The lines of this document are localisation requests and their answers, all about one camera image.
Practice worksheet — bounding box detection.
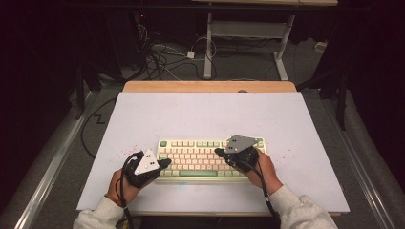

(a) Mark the orange wrist band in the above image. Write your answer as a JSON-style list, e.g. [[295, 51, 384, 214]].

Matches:
[[104, 193, 124, 208]]

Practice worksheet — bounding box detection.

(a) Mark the wooden table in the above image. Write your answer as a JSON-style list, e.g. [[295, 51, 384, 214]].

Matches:
[[122, 80, 342, 218]]

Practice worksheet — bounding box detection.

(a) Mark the person's left hand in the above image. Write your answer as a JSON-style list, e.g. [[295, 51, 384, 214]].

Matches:
[[106, 169, 141, 208]]

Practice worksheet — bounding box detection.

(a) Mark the tangle of floor cables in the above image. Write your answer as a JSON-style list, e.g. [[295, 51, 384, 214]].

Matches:
[[135, 23, 218, 81]]

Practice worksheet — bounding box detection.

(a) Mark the aluminium floor rail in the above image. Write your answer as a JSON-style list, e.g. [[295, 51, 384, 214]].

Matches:
[[13, 92, 96, 229], [321, 98, 395, 229]]

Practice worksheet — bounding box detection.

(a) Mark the white metal desk frame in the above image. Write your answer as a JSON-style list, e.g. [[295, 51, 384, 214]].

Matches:
[[203, 12, 295, 81]]

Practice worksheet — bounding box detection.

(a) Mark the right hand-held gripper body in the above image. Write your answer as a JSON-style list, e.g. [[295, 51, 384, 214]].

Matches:
[[224, 135, 260, 175]]

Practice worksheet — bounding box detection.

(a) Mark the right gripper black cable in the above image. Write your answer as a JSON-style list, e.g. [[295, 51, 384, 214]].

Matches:
[[235, 158, 281, 220]]

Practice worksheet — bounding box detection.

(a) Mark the black metal stand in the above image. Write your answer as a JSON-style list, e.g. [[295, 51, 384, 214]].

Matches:
[[297, 63, 352, 132], [75, 63, 103, 120]]

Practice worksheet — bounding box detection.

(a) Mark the white board sheet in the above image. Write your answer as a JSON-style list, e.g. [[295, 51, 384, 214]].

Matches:
[[76, 92, 351, 214]]

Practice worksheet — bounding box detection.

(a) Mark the cream pink green keyboard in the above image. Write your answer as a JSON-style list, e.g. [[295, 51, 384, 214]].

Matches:
[[155, 136, 266, 184]]

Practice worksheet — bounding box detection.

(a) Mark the person's right hand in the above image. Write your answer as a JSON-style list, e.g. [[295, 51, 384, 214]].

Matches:
[[246, 149, 284, 196]]

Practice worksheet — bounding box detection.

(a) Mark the black floor cable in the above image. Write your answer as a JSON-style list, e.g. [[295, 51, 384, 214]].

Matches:
[[80, 97, 117, 159]]

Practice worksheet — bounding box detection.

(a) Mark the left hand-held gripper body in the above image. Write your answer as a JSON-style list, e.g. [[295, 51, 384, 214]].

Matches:
[[125, 148, 160, 189]]

